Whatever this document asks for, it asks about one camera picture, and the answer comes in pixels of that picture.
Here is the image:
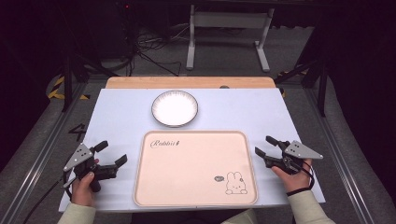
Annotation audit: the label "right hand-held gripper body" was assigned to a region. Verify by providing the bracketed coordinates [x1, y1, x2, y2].
[263, 140, 324, 175]

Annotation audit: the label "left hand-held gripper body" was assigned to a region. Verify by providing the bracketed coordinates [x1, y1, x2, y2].
[63, 142, 120, 193]

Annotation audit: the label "person's right hand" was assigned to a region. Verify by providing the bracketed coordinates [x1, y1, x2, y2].
[271, 158, 314, 194]

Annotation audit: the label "person's left hand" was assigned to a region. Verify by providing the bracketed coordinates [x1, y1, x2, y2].
[71, 158, 101, 207]

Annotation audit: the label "white table board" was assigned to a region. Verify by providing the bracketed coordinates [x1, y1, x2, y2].
[58, 87, 327, 213]

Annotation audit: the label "pink rabbit print tray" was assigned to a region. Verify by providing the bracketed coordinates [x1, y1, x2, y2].
[133, 130, 259, 207]

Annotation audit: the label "yellow black floor tape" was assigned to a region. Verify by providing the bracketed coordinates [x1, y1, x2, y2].
[46, 76, 92, 101]

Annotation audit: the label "white plate with dark rim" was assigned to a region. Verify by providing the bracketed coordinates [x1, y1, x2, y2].
[150, 90, 200, 128]

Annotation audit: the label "black tripod stand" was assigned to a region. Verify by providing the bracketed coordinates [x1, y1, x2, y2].
[61, 46, 120, 114]
[274, 55, 329, 119]

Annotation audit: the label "person's lap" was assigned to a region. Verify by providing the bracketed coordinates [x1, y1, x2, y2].
[130, 207, 260, 224]

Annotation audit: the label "wooden table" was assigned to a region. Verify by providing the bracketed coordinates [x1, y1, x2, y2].
[105, 76, 277, 90]

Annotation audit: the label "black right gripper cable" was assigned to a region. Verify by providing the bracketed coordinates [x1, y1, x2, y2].
[285, 157, 316, 197]

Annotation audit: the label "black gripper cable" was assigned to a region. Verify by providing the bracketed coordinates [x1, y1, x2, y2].
[21, 170, 73, 224]
[285, 157, 316, 197]

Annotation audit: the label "aluminium rail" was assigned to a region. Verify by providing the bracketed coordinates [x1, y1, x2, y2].
[303, 87, 379, 224]
[0, 81, 89, 224]

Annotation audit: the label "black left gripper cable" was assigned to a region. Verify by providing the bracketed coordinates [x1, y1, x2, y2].
[21, 170, 73, 224]

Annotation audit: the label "black floor cables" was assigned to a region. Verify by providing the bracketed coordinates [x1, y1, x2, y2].
[123, 26, 183, 77]

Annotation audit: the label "white metal stand frame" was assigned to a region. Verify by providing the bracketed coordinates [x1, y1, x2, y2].
[185, 4, 276, 73]

